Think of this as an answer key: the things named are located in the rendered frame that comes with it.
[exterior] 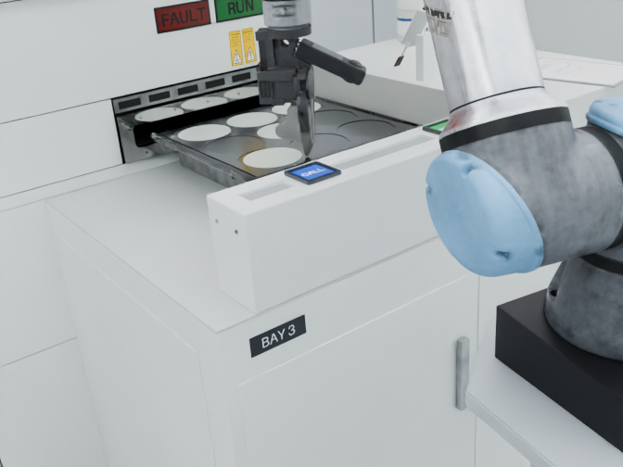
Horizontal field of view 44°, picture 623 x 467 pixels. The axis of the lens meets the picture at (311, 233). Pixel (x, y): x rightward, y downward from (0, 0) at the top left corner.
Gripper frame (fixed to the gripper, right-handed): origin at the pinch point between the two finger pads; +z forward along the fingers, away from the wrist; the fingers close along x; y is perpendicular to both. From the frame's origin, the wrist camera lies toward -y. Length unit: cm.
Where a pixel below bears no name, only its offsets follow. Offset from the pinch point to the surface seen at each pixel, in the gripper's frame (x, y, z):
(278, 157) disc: 0.5, 5.5, 1.5
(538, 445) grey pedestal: 61, -29, 10
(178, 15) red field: -25.2, 27.6, -18.7
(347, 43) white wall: -244, 17, 31
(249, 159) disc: 0.8, 10.4, 1.6
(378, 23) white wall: -258, 2, 26
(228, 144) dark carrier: -8.2, 16.2, 1.7
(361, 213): 25.1, -10.1, 1.1
